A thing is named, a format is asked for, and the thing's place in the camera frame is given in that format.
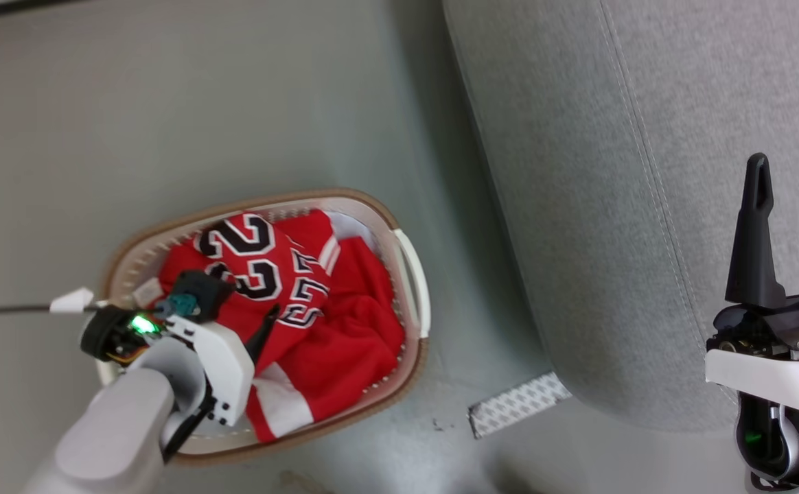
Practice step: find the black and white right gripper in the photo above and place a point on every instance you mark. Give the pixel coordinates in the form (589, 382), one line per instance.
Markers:
(770, 363)

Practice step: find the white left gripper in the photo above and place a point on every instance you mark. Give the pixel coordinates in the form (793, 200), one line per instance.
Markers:
(224, 363)

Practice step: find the red basketball jersey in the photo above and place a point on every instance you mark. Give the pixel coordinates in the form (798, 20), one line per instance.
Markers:
(351, 329)

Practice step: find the black and silver right robot arm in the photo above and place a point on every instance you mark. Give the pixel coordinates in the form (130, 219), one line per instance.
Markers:
(777, 439)

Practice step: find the grey and white left robot arm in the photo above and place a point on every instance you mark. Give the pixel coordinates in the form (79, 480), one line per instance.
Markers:
(111, 432)

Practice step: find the white laundry basket brown rim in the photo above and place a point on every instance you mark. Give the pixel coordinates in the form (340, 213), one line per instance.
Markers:
(410, 274)

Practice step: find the grey fabric sofa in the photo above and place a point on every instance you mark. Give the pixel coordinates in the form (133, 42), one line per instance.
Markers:
(578, 171)

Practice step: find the white patterned floor tape strip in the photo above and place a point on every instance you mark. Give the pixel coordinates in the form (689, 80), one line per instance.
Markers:
(516, 405)

